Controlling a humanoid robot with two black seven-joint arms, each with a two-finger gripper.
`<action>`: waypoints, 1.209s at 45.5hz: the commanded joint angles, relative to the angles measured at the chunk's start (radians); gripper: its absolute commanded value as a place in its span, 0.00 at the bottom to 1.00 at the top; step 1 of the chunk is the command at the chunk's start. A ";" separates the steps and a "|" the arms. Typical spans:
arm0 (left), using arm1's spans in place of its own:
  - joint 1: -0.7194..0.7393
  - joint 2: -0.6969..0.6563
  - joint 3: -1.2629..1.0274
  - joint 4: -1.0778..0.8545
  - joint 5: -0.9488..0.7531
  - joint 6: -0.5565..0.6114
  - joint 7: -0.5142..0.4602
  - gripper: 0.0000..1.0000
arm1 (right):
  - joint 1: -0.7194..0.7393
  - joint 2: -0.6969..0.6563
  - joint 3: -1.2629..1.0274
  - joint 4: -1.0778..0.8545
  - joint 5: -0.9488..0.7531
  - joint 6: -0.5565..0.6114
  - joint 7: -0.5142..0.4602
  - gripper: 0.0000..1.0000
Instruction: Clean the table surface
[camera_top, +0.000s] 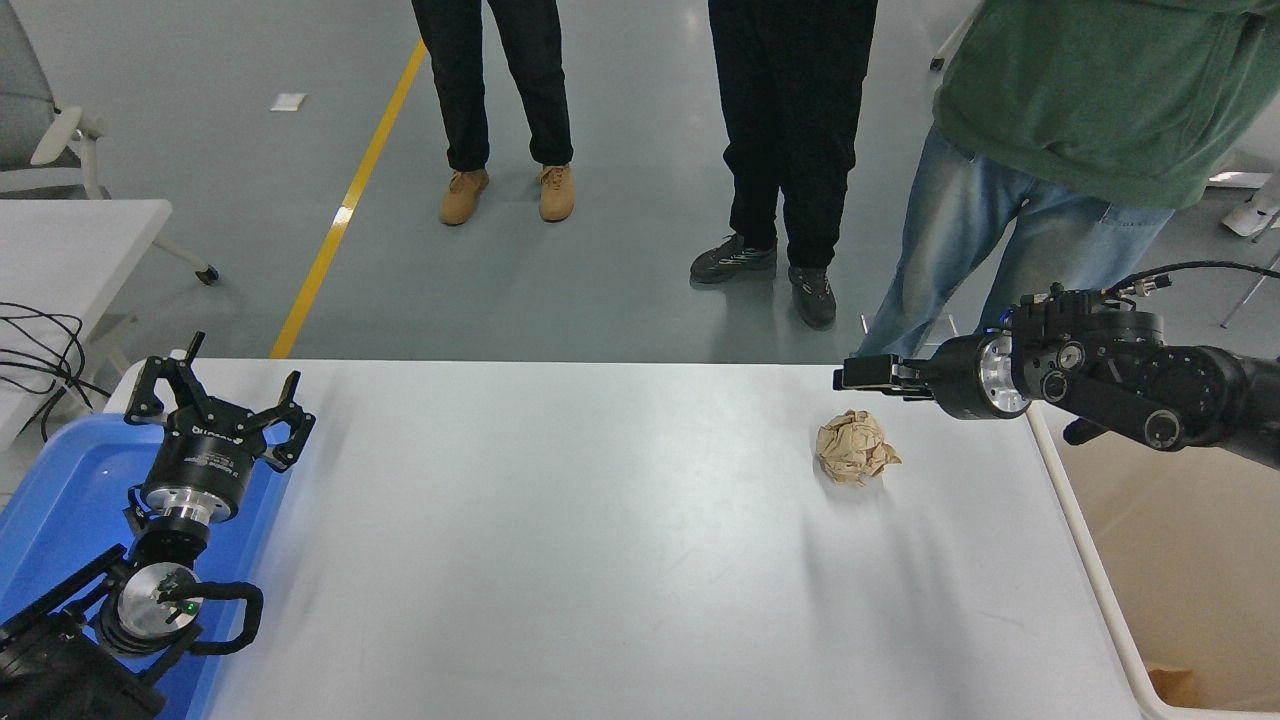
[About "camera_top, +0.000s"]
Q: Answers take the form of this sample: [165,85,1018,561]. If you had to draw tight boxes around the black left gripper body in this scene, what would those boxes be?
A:
[138,412,267,511]

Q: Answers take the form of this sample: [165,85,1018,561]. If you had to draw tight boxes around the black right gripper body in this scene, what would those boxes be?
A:
[932,333,996,421]

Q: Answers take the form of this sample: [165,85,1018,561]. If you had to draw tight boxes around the silver floor plate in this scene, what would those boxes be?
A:
[860,313,957,347]

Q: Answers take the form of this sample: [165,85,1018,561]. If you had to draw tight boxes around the crumpled tan paper ball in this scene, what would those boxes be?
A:
[815,408,902,488]

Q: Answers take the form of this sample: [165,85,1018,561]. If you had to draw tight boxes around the blue plastic tray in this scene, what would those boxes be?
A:
[0,413,296,720]

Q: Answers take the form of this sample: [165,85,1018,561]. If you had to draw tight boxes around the white side table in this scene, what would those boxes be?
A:
[0,198,173,456]

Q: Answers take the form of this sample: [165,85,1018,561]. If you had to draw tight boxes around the person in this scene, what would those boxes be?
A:
[411,0,577,226]
[855,0,1280,361]
[689,0,879,331]

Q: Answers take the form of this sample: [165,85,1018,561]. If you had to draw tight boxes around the large pale plastic bin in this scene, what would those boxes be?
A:
[1025,403,1280,720]

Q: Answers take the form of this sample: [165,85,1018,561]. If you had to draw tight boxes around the grey metal chair leg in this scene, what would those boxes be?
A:
[1220,250,1280,328]

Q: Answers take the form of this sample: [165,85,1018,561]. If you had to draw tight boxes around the grey office chair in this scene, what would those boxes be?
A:
[0,0,219,286]

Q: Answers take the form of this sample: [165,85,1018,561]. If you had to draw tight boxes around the white chair leg with castor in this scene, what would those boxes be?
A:
[930,10,976,71]

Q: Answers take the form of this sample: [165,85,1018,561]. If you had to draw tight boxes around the white chair base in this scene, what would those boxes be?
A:
[1208,172,1280,238]

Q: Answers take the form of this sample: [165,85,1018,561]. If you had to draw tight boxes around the black cable bundle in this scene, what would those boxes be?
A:
[0,300,113,446]

